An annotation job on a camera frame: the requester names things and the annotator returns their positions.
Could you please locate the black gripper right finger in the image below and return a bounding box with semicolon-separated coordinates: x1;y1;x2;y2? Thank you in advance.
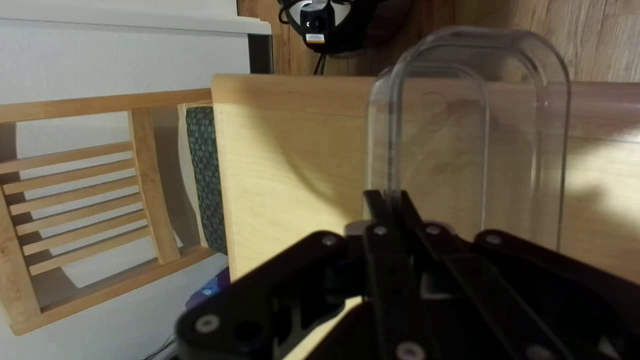
384;187;640;360

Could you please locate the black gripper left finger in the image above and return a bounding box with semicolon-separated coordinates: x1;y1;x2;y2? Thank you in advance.
173;189;429;360

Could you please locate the clear rectangular plastic container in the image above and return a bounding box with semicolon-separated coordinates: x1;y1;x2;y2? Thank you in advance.
363;24;574;254

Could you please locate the black vacuum with blue part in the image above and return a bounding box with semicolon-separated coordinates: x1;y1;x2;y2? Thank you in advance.
142;266;231;360

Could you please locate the dark patterned seat cushion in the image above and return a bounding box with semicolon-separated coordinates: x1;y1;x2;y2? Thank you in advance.
184;103;230;256

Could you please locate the wooden slatted chair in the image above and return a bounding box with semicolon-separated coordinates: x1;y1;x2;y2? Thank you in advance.
0;86;231;338

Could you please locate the black round floor gadget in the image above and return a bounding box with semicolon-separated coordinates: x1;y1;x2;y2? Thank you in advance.
274;0;381;76

